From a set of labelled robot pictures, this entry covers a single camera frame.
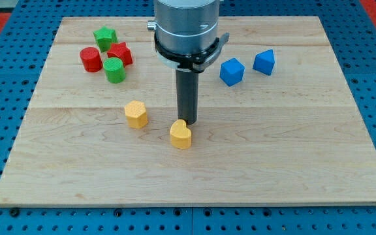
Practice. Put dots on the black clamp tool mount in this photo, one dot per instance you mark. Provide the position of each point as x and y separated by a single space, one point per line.
191 62

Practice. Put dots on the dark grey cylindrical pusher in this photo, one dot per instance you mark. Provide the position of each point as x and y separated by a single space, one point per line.
187 96

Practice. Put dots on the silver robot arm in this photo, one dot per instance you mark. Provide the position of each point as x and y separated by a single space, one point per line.
185 38

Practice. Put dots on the yellow heart block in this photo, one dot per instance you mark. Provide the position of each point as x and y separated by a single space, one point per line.
180 135

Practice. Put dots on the yellow hexagon block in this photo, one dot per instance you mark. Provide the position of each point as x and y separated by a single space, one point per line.
136 114

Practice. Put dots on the blue cube block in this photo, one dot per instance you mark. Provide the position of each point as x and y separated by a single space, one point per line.
231 72

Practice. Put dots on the blue triangular block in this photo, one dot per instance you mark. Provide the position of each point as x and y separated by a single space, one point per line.
264 62

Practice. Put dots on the red star block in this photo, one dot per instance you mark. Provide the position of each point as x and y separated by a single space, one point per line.
121 51

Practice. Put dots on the green cylinder block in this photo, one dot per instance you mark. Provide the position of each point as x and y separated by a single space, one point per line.
114 70

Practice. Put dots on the green star block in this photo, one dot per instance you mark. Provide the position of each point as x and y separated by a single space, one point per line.
104 37

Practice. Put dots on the red cylinder block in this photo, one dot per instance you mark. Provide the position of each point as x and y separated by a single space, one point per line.
91 59

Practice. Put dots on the light wooden board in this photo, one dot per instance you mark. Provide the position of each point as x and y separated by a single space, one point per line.
294 138

